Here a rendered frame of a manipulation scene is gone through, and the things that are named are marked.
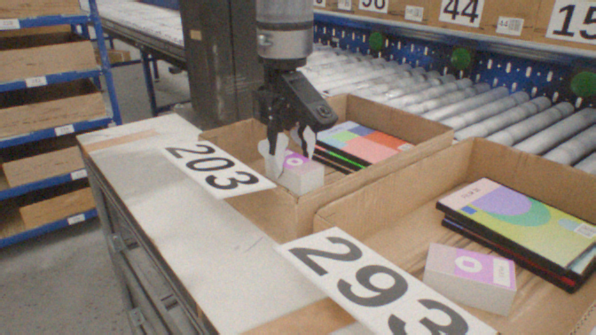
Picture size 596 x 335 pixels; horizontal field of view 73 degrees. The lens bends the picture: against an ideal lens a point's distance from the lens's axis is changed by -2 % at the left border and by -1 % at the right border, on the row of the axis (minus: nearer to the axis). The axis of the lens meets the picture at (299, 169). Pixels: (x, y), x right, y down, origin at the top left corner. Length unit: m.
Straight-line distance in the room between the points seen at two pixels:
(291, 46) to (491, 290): 0.43
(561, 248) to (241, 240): 0.44
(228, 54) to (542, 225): 0.70
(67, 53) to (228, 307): 1.42
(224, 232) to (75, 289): 1.23
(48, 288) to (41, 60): 0.86
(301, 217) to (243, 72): 0.53
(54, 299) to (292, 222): 1.37
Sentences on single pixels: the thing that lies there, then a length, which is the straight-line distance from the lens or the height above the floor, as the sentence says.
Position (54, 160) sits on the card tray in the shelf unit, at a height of 0.40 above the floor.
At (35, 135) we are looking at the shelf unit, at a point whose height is 0.53.
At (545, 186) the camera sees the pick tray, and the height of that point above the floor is 0.81.
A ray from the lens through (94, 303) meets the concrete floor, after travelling 1.73.
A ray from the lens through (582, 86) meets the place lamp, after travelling 1.41.
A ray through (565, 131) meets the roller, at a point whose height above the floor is 0.74.
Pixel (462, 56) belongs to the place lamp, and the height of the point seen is 0.82.
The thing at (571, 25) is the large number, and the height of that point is 0.95.
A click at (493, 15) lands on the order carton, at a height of 0.95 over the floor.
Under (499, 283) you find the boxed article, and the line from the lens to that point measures 0.53.
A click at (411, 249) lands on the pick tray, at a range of 0.61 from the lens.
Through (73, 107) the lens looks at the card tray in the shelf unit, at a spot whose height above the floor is 0.60.
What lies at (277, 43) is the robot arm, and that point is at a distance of 0.64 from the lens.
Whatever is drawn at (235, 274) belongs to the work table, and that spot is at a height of 0.75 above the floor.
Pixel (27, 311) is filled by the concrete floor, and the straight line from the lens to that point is 1.82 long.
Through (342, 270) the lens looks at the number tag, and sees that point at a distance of 0.41.
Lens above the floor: 1.13
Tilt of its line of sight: 28 degrees down
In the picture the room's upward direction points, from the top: straight up
